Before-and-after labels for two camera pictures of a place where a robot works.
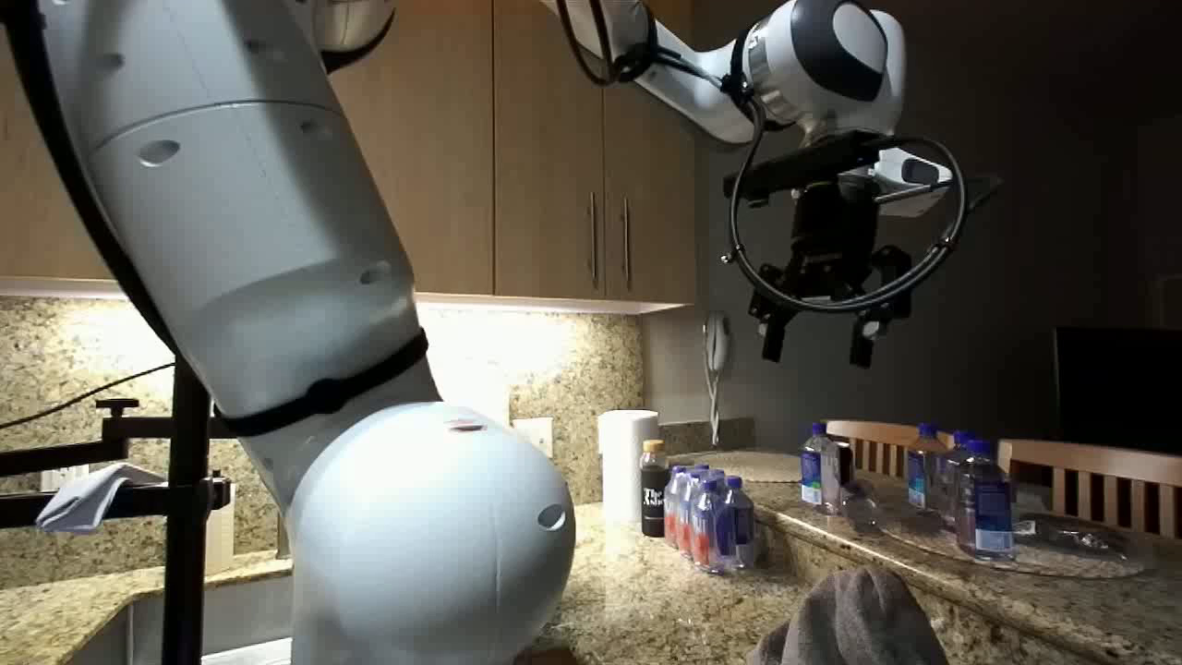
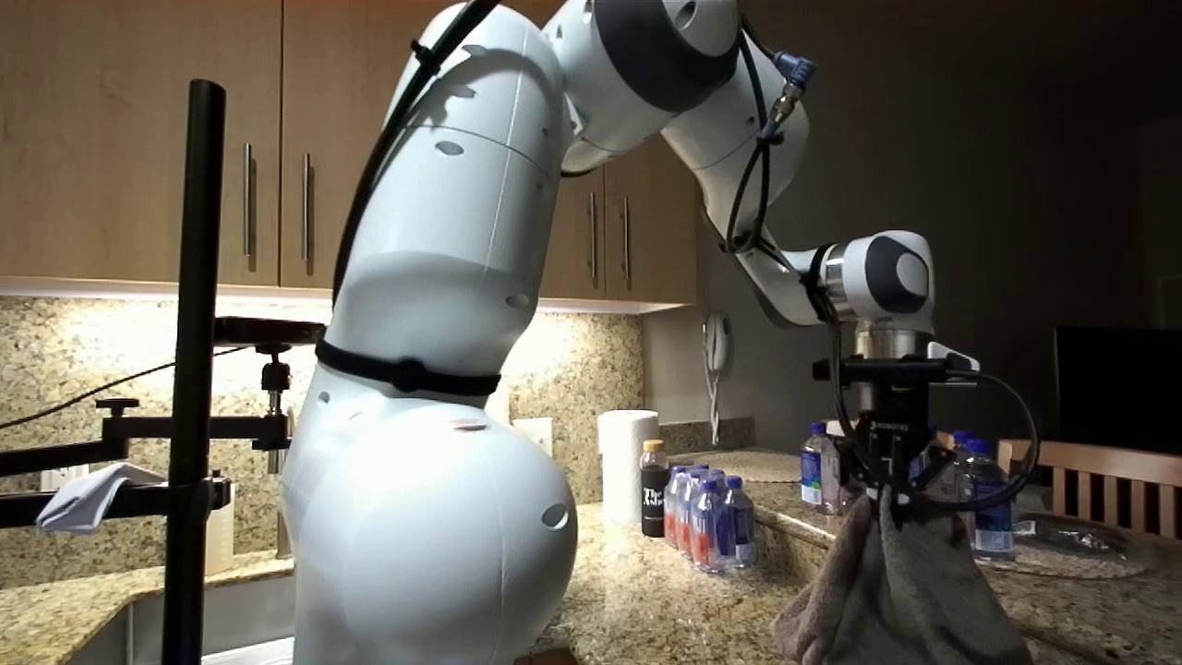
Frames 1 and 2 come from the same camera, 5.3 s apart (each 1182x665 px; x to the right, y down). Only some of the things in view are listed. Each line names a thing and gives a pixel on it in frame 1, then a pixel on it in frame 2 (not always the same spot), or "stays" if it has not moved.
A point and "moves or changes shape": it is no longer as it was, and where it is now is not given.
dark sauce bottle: (650, 490) stays
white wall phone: (713, 362) stays
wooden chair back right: (1113, 463) stays
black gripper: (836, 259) to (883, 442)
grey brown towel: (856, 620) moves or changes shape
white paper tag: (88, 505) stays
